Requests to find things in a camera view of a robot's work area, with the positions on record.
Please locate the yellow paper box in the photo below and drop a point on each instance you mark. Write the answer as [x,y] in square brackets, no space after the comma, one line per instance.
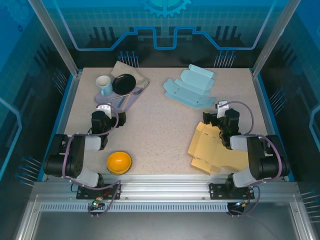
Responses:
[210,147]

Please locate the light blue paper box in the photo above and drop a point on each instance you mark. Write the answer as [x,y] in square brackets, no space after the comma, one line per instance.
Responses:
[190,87]

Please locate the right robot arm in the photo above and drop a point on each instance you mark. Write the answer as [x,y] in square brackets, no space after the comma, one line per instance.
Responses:
[260,155]

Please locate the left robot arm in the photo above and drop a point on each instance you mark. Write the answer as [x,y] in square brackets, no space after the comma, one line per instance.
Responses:
[75,155]

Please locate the grey knife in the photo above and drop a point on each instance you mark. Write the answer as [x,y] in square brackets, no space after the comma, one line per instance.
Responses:
[121,102]

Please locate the lavender tray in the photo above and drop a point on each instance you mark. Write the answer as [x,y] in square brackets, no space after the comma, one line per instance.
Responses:
[133,98]

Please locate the metal fork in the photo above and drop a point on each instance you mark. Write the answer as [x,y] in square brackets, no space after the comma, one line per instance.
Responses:
[125,95]

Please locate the black plate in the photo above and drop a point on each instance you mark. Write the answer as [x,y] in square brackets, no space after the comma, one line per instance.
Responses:
[124,83]

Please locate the light blue mug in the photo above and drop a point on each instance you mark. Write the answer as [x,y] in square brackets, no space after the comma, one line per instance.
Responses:
[104,83]

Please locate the orange bowl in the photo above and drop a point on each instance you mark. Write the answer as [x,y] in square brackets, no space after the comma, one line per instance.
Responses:
[119,162]

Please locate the beige cloth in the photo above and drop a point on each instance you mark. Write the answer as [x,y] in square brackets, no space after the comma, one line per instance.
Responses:
[125,68]

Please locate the small connector with light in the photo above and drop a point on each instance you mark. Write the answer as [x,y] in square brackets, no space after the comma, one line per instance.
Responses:
[96,203]
[241,205]

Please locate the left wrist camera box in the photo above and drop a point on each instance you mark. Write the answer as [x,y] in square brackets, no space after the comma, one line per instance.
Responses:
[103,108]

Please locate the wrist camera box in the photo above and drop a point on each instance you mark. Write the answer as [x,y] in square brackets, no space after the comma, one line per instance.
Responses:
[103,108]
[221,106]

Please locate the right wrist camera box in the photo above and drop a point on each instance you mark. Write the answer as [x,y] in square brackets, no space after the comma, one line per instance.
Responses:
[221,106]

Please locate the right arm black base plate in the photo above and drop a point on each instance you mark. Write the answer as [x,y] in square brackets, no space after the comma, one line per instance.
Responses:
[217,192]

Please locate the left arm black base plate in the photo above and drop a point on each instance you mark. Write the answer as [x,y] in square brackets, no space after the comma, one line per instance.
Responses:
[85,193]

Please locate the aluminium rail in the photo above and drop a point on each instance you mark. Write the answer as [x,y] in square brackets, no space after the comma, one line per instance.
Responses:
[162,187]

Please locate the aluminium frame post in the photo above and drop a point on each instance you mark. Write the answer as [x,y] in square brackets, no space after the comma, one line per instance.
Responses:
[273,37]
[55,37]

